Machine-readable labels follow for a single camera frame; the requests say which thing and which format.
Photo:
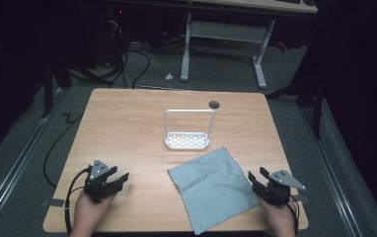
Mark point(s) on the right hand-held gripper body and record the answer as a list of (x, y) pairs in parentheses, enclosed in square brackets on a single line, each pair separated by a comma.
[(280, 187)]

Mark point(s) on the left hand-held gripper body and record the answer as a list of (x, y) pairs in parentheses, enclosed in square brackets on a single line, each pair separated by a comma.
[(98, 184)]

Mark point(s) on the grey cloth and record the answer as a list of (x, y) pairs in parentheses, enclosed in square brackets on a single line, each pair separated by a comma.
[(211, 189)]

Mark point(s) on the white towel rack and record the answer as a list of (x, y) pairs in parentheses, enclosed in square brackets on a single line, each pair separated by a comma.
[(187, 131)]

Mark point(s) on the person's left hand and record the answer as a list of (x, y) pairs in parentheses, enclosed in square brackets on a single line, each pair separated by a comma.
[(90, 210)]

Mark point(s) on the person's right hand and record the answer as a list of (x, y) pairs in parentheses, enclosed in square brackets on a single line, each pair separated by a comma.
[(280, 217)]

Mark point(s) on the grey tape piece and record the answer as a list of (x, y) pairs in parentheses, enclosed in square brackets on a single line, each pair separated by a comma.
[(54, 202), (301, 198)]

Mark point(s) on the black metal stand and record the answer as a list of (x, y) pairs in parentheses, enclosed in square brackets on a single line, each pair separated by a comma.
[(308, 95), (50, 85)]

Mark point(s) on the crumpled white paper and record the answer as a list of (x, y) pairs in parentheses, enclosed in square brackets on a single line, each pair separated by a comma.
[(169, 76)]

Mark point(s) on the white-legged desk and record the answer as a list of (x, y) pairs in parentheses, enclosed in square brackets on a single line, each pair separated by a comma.
[(226, 33)]

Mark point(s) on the metal floor rail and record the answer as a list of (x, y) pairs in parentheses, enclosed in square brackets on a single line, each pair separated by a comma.
[(15, 164), (331, 171)]

